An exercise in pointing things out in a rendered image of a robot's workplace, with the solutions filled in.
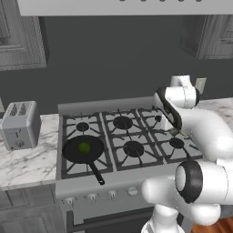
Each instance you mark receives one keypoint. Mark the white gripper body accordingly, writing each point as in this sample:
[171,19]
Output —
[167,123]

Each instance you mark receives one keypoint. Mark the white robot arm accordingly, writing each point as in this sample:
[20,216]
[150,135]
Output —
[206,133]

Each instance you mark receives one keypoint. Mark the green lime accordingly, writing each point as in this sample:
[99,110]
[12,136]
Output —
[84,147]

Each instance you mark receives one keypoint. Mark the black frying pan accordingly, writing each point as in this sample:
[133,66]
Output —
[79,148]

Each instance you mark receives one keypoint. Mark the grey gas stove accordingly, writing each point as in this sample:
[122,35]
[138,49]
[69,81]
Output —
[136,179]

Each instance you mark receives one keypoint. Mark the white stove knob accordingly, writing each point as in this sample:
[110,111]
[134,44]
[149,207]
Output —
[69,200]
[112,194]
[132,191]
[92,197]

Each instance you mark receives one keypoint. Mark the grey range hood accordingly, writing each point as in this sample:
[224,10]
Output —
[121,7]

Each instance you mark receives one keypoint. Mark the silver toaster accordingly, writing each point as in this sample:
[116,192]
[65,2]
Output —
[19,126]

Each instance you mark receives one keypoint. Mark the grey base cupboard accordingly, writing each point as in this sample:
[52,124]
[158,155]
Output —
[27,212]

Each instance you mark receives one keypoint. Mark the white wall socket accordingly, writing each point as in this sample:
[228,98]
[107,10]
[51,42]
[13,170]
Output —
[1,104]
[200,84]

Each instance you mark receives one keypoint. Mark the grey wall cupboard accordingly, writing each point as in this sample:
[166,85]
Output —
[212,36]
[21,36]

